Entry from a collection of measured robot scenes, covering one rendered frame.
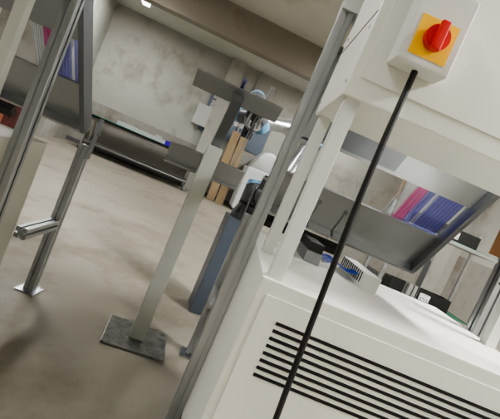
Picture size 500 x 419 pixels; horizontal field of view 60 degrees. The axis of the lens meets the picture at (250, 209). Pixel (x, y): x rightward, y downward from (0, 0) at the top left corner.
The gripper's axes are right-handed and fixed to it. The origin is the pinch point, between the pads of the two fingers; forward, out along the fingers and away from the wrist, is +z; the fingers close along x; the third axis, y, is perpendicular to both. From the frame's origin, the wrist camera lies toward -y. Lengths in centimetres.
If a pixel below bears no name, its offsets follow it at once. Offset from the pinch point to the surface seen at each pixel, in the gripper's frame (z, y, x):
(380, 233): 21, -9, 62
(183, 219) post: 26.4, -34.5, -11.4
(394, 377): 108, 9, 34
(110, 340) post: 57, -77, -20
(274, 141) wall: -688, -283, 141
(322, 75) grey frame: 40, 40, 6
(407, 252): 22, -12, 77
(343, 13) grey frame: 32, 56, 5
